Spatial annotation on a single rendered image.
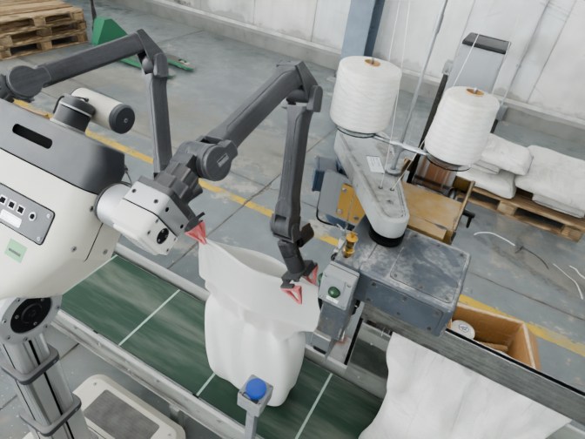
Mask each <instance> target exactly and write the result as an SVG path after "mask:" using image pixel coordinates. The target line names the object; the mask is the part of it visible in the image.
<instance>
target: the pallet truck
mask: <svg viewBox="0 0 585 439"><path fill-rule="evenodd" d="M90 3H91V14H92V20H93V21H92V22H91V25H92V26H91V28H92V33H93V34H92V43H93V45H94V46H97V45H100V44H104V43H107V42H110V41H112V40H115V39H118V38H121V37H124V36H127V35H128V34H127V33H126V32H125V31H124V30H123V29H122V28H121V27H120V26H119V25H118V24H117V23H116V22H115V21H114V20H113V19H111V18H109V17H104V16H97V13H96V11H95V8H94V4H93V0H90ZM164 54H165V55H166V56H167V59H168V63H170V64H174V65H176V66H178V67H179V68H184V69H185V70H192V71H193V68H196V69H197V67H196V65H195V64H194V63H192V62H190V61H188V60H186V59H183V58H181V57H176V56H173V55H171V54H168V53H165V52H164ZM121 61H123V62H126V63H128V64H132V65H135V66H137V67H140V68H142V67H141V65H140V63H139V61H138V58H137V56H131V57H128V58H125V59H122V60H121ZM168 69H169V76H167V77H169V78H172V76H173V75H176V76H177V74H176V72H175V71H174V70H172V69H170V68H168Z"/></svg>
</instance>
